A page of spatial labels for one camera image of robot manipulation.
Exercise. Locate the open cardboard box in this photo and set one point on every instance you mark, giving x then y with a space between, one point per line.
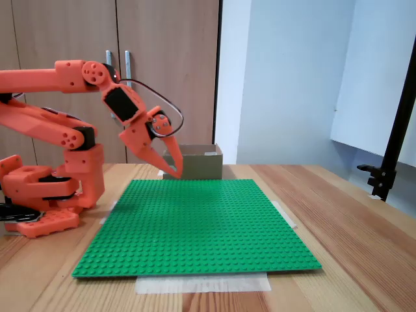
201 167

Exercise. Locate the green lego baseplate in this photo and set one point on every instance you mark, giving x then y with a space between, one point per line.
195 234

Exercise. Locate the wooden cabinet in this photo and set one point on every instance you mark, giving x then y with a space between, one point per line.
162 39

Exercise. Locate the wide masking tape strip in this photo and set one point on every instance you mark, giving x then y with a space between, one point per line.
201 286

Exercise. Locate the white panel board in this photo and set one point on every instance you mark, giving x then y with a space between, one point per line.
373 97

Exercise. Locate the black stand pole with clamp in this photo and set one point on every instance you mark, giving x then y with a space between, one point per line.
395 146

